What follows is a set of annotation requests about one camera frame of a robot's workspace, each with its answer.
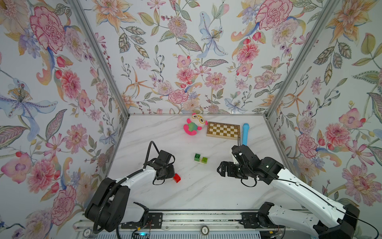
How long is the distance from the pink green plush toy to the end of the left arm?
1.10 feet

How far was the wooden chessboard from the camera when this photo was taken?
3.55 feet

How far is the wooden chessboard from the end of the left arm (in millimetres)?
409

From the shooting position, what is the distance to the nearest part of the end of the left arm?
0.68 meters
